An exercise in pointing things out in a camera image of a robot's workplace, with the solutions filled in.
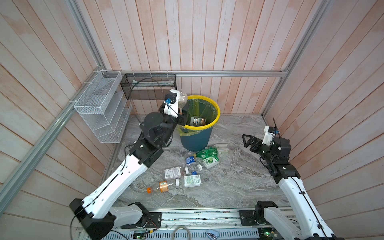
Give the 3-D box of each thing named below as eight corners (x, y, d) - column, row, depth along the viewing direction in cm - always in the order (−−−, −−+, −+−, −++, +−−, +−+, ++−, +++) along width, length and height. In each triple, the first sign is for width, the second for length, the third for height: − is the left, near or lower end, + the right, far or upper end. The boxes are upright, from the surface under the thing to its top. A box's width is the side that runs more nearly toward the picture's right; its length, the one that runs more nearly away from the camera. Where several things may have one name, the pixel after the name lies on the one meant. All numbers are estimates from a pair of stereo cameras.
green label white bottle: (184, 187, 86) (184, 184, 83) (184, 173, 91) (184, 170, 88) (200, 187, 86) (201, 184, 83) (199, 173, 91) (200, 170, 88)
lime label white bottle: (206, 169, 92) (206, 167, 89) (202, 162, 95) (202, 159, 92) (217, 164, 94) (218, 161, 91) (213, 158, 97) (214, 155, 94)
